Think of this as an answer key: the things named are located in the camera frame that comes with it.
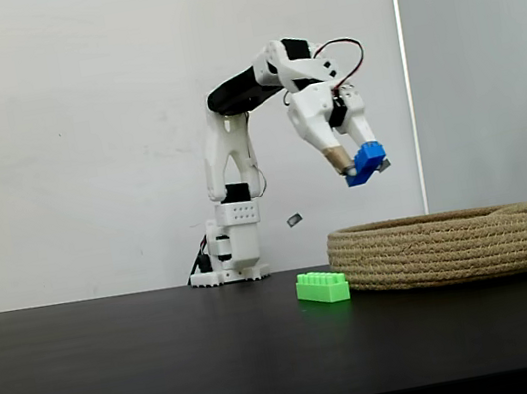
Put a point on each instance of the blue lego block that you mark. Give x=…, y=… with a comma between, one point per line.
x=364, y=165

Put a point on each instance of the white vertical wall strip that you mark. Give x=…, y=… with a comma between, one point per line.
x=409, y=81

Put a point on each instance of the green lego block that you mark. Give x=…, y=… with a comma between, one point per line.
x=322, y=291

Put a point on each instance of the grey tape piece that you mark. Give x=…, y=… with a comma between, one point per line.
x=386, y=165
x=295, y=220

